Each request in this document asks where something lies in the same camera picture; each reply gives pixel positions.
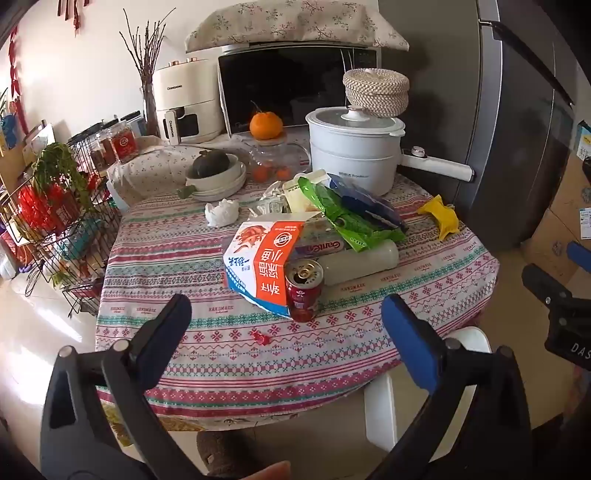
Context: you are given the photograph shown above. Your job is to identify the white crumpled wrapper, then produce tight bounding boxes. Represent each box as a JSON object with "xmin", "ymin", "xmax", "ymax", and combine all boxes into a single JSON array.
[{"xmin": 249, "ymin": 181, "xmax": 290, "ymax": 218}]

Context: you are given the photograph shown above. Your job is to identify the green vegetables bunch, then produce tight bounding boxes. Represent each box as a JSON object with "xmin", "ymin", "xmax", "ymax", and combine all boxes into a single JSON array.
[{"xmin": 32, "ymin": 142, "xmax": 92, "ymax": 209}]

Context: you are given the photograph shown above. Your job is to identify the green snack bag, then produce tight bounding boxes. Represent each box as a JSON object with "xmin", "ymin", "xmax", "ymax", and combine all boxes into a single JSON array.
[{"xmin": 297, "ymin": 177, "xmax": 406, "ymax": 252}]

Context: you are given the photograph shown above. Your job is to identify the patterned knit tablecloth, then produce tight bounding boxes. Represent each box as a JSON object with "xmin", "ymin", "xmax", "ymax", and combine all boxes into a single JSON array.
[{"xmin": 95, "ymin": 176, "xmax": 500, "ymax": 420}]

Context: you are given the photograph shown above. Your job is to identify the woven rope basket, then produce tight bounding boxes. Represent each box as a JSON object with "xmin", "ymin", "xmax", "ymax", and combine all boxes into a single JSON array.
[{"xmin": 342, "ymin": 68, "xmax": 410, "ymax": 118}]

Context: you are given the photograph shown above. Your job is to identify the small red candy wrapper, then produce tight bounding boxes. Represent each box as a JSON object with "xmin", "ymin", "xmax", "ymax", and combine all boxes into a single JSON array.
[{"xmin": 249, "ymin": 329, "xmax": 271, "ymax": 346}]

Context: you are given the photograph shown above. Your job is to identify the black microwave oven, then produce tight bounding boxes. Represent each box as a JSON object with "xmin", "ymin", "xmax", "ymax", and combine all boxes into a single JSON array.
[{"xmin": 217, "ymin": 42, "xmax": 380, "ymax": 135}]

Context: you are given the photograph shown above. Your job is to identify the white plastic bottle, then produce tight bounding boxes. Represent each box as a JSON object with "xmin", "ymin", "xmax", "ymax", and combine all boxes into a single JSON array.
[{"xmin": 318, "ymin": 240, "xmax": 399, "ymax": 286}]

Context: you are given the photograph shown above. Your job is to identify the dark grey refrigerator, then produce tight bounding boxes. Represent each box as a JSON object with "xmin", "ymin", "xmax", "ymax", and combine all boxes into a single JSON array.
[{"xmin": 379, "ymin": 1, "xmax": 578, "ymax": 252}]

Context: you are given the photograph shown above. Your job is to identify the white air fryer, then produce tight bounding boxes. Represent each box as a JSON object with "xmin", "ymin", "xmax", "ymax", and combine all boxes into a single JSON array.
[{"xmin": 152, "ymin": 58, "xmax": 223, "ymax": 145}]

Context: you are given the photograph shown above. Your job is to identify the orange tangerine on jar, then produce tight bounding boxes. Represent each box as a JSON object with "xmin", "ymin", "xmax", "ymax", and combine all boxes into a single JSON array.
[{"xmin": 249, "ymin": 103, "xmax": 283, "ymax": 141}]

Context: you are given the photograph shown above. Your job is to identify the red drink can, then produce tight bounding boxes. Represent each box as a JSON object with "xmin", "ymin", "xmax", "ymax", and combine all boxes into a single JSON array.
[{"xmin": 286, "ymin": 259, "xmax": 325, "ymax": 323}]

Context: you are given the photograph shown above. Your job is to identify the glass jar with tangerines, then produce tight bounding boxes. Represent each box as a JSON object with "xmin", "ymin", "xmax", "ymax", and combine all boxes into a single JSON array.
[{"xmin": 245, "ymin": 134, "xmax": 311, "ymax": 183}]

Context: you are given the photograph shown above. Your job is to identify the vase with dry twigs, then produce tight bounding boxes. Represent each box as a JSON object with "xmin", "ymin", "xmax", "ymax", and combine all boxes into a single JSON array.
[{"xmin": 119, "ymin": 8, "xmax": 176, "ymax": 137}]

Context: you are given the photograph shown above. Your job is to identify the floral under tablecloth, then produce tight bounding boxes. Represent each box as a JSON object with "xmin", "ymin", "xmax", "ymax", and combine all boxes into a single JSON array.
[{"xmin": 98, "ymin": 400, "xmax": 297, "ymax": 448}]

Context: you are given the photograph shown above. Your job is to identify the black wire rack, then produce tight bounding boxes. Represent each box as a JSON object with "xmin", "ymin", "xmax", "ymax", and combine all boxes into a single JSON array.
[{"xmin": 1, "ymin": 115, "xmax": 139, "ymax": 315}]

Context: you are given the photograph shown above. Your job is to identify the white electric cooking pot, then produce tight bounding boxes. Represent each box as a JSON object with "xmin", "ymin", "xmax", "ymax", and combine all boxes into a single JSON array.
[{"xmin": 305, "ymin": 106, "xmax": 474, "ymax": 196}]

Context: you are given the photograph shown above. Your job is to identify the white dotted cloth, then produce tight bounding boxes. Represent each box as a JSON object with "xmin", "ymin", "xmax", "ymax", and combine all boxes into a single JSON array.
[{"xmin": 107, "ymin": 136, "xmax": 249, "ymax": 206}]

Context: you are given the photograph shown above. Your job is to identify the cardboard box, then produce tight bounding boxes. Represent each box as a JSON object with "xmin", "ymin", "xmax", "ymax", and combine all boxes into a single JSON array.
[{"xmin": 521, "ymin": 119, "xmax": 591, "ymax": 296}]

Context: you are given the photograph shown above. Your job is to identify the blue snack bag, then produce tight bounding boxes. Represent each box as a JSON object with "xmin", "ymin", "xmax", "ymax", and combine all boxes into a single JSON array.
[{"xmin": 328, "ymin": 173, "xmax": 408, "ymax": 233}]

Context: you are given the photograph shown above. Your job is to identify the beige snack packet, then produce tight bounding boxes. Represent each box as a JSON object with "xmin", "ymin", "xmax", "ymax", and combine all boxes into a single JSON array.
[{"xmin": 281, "ymin": 169, "xmax": 329, "ymax": 213}]

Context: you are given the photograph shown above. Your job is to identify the yellow wrapper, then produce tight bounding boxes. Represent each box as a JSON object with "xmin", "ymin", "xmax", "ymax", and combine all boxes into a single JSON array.
[{"xmin": 417, "ymin": 195, "xmax": 460, "ymax": 241}]

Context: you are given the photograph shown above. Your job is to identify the orange white milk carton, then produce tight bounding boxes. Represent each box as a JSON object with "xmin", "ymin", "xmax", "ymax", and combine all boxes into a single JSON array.
[{"xmin": 222, "ymin": 214, "xmax": 308, "ymax": 318}]

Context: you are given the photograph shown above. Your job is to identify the dark green squash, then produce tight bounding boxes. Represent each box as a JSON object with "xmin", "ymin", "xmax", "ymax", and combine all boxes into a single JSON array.
[{"xmin": 187, "ymin": 150, "xmax": 230, "ymax": 179}]

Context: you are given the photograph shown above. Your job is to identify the floral cloth cover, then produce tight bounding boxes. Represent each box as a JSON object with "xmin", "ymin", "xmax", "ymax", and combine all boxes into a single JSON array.
[{"xmin": 185, "ymin": 1, "xmax": 410, "ymax": 53}]

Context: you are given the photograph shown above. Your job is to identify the grey slipper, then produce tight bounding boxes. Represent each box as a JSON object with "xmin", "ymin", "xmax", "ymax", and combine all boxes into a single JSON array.
[{"xmin": 197, "ymin": 431, "xmax": 262, "ymax": 479}]

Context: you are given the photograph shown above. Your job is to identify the stacked white bowls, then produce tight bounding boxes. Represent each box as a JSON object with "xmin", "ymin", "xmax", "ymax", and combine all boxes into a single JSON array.
[{"xmin": 177, "ymin": 152, "xmax": 246, "ymax": 201}]

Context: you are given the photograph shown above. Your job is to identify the white trash bin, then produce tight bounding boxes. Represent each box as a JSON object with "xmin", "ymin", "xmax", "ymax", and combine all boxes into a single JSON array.
[{"xmin": 362, "ymin": 325, "xmax": 493, "ymax": 462}]

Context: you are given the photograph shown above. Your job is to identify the crumpled white tissue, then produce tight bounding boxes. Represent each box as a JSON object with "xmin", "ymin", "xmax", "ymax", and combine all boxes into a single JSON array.
[{"xmin": 204, "ymin": 199, "xmax": 239, "ymax": 228}]

